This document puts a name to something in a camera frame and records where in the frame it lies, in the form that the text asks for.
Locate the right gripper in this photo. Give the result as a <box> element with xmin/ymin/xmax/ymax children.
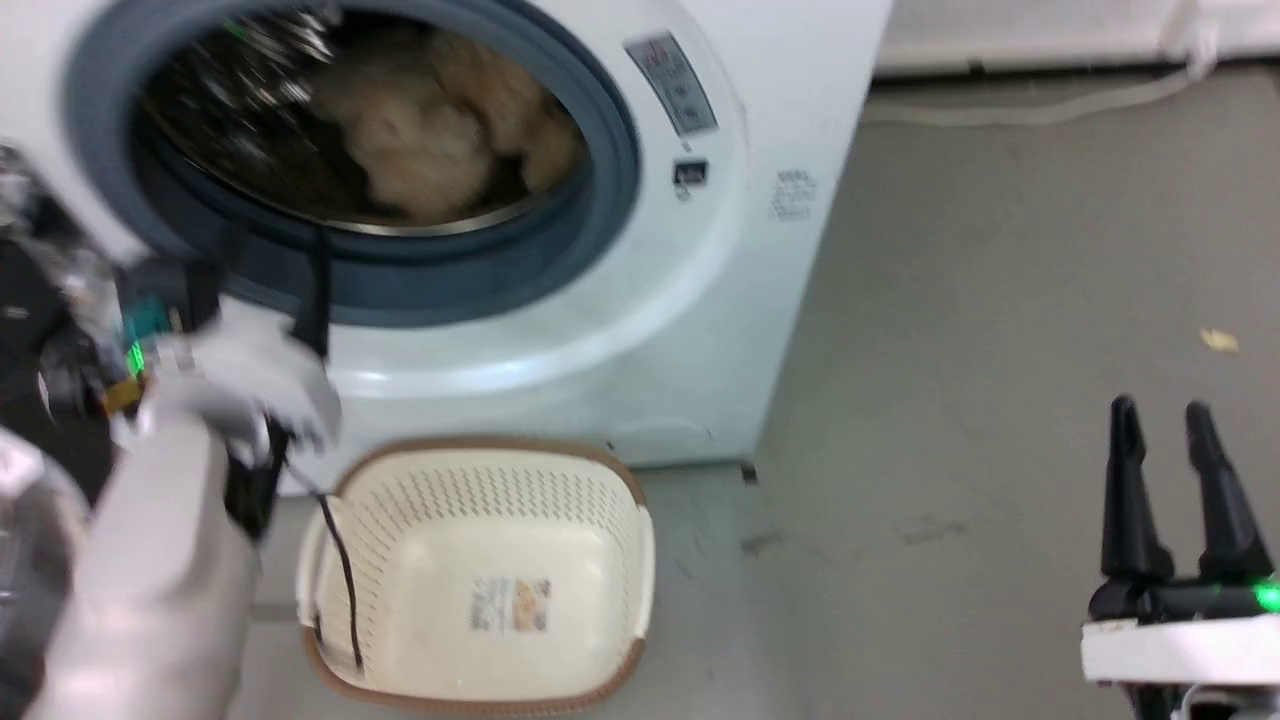
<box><xmin>1080</xmin><ymin>395</ymin><xmax>1280</xmax><ymax>720</ymax></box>

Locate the white front-load washing machine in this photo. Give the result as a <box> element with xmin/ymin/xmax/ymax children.
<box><xmin>0</xmin><ymin>0</ymin><xmax>894</xmax><ymax>498</ymax></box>

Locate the white floor hose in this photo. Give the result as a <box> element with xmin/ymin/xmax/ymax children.
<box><xmin>862</xmin><ymin>55</ymin><xmax>1219</xmax><ymax>128</ymax></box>

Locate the blue-grey washer door gasket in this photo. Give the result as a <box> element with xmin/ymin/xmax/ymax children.
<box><xmin>65</xmin><ymin>0</ymin><xmax>642</xmax><ymax>329</ymax></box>

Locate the beige plush laundry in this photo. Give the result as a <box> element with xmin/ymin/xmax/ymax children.
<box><xmin>308</xmin><ymin>25</ymin><xmax>586</xmax><ymax>226</ymax></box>

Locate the grey rectangular washer label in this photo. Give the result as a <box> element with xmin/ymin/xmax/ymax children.
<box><xmin>623</xmin><ymin>31</ymin><xmax>720</xmax><ymax>138</ymax></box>

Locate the cream plastic laundry basket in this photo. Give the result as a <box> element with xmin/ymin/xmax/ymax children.
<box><xmin>297</xmin><ymin>437</ymin><xmax>657</xmax><ymax>717</ymax></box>

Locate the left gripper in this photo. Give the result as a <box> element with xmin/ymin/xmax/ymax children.
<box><xmin>108</xmin><ymin>258</ymin><xmax>344</xmax><ymax>463</ymax></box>

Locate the paper label on basket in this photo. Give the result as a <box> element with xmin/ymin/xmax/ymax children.
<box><xmin>469</xmin><ymin>576</ymin><xmax>553</xmax><ymax>635</ymax></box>

